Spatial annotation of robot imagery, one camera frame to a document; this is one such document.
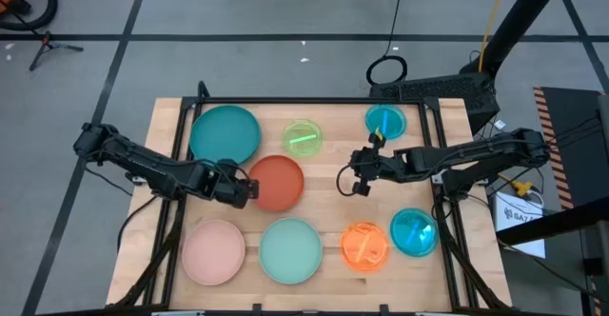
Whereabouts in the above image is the large teal plastic plate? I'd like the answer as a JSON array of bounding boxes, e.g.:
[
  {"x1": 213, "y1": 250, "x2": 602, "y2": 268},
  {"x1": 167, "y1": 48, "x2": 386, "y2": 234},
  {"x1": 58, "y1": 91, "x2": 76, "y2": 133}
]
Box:
[{"x1": 188, "y1": 105, "x2": 263, "y2": 166}]

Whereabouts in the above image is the hazard-striped black platform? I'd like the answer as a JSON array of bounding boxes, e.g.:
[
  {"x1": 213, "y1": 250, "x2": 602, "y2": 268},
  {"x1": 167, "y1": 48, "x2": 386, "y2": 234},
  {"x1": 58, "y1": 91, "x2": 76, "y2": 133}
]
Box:
[{"x1": 533, "y1": 87, "x2": 609, "y2": 210}]

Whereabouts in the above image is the black beam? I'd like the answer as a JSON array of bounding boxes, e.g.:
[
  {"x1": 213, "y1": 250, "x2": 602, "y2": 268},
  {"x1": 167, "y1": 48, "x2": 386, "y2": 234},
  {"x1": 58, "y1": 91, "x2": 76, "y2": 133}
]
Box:
[{"x1": 496, "y1": 195, "x2": 609, "y2": 247}]

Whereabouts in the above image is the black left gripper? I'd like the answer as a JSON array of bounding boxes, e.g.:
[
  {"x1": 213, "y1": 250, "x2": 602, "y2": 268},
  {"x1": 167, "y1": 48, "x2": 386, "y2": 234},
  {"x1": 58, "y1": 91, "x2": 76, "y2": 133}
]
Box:
[{"x1": 207, "y1": 165, "x2": 261, "y2": 209}]

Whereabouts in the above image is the white paper sign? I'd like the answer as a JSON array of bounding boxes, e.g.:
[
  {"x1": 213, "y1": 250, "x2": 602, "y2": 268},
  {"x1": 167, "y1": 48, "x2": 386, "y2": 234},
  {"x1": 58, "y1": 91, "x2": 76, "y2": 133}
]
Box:
[{"x1": 494, "y1": 190, "x2": 546, "y2": 259}]

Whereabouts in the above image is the yellow cable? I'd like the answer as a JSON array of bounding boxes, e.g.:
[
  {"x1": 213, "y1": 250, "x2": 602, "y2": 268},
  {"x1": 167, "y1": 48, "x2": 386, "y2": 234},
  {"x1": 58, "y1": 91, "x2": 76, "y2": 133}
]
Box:
[{"x1": 477, "y1": 0, "x2": 511, "y2": 73}]

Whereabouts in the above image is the pink plastic plate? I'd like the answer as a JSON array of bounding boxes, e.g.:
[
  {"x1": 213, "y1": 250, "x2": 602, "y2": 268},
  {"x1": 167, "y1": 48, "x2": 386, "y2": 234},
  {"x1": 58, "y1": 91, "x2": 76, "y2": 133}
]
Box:
[{"x1": 181, "y1": 218, "x2": 247, "y2": 287}]

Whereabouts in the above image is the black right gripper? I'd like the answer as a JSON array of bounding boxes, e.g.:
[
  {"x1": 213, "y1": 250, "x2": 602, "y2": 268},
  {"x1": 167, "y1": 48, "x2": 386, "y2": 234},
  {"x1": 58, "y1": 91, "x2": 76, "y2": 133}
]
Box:
[{"x1": 349, "y1": 137, "x2": 399, "y2": 185}]

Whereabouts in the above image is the black coiled floor cable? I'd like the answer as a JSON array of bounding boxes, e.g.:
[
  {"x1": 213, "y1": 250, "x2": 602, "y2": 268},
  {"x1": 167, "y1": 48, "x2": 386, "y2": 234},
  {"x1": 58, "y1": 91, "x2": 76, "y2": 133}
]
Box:
[{"x1": 365, "y1": 0, "x2": 409, "y2": 87}]

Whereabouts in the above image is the yellow plug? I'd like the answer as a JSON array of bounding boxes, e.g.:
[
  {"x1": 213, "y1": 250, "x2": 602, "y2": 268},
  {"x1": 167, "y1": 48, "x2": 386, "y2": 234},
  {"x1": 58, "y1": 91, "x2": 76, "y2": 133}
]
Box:
[{"x1": 498, "y1": 172, "x2": 534, "y2": 198}]

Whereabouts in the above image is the black metal table frame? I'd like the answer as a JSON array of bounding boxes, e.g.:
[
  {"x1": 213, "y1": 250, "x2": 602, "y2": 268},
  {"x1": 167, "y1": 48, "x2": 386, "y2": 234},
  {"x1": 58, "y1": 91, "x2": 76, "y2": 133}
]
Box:
[{"x1": 111, "y1": 80, "x2": 513, "y2": 316}]

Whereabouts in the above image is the translucent orange plate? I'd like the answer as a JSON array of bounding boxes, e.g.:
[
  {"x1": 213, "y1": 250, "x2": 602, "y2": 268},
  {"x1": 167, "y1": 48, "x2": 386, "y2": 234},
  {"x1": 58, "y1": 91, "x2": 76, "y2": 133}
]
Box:
[{"x1": 340, "y1": 220, "x2": 392, "y2": 274}]

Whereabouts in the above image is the thick black pole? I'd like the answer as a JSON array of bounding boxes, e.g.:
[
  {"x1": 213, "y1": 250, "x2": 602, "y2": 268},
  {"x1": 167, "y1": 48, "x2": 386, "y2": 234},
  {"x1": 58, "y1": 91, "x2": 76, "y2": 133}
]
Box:
[{"x1": 480, "y1": 0, "x2": 570, "y2": 77}]

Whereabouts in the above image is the black perforated box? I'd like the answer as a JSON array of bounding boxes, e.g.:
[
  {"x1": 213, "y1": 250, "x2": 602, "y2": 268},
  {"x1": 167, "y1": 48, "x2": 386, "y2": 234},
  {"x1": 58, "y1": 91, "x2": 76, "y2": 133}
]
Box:
[{"x1": 369, "y1": 71, "x2": 501, "y2": 135}]

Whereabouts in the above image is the black tripod stand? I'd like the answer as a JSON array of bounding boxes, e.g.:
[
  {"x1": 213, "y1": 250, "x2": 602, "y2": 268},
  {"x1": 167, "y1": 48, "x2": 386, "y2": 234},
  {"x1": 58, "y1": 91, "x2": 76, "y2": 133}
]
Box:
[{"x1": 29, "y1": 30, "x2": 85, "y2": 72}]

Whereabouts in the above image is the translucent lime green plate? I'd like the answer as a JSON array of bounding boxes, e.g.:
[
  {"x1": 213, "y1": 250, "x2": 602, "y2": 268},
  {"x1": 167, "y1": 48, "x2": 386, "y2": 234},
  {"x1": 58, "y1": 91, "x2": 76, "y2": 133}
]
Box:
[{"x1": 281, "y1": 119, "x2": 324, "y2": 158}]

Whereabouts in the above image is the black vacuum hose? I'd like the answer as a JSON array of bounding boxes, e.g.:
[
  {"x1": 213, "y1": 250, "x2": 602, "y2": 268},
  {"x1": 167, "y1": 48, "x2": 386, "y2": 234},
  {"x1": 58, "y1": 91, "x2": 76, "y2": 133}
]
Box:
[{"x1": 0, "y1": 0, "x2": 59, "y2": 32}]

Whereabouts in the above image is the red-orange plastic plate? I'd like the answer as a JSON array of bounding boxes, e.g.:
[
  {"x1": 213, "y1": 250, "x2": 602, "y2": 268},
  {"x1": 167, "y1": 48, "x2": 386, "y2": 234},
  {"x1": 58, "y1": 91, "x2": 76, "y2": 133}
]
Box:
[{"x1": 247, "y1": 154, "x2": 305, "y2": 213}]

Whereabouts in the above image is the translucent blue plate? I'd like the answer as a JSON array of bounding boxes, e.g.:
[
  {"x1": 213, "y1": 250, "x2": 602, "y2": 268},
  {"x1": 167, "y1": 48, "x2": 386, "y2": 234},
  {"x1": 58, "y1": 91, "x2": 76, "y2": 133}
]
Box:
[
  {"x1": 364, "y1": 104, "x2": 408, "y2": 141},
  {"x1": 389, "y1": 207, "x2": 441, "y2": 259}
]

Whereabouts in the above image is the mint green plastic plate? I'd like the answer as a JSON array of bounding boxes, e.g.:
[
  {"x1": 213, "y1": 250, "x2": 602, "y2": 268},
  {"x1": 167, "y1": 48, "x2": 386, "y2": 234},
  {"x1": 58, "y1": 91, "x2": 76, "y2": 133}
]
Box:
[{"x1": 258, "y1": 217, "x2": 324, "y2": 286}]

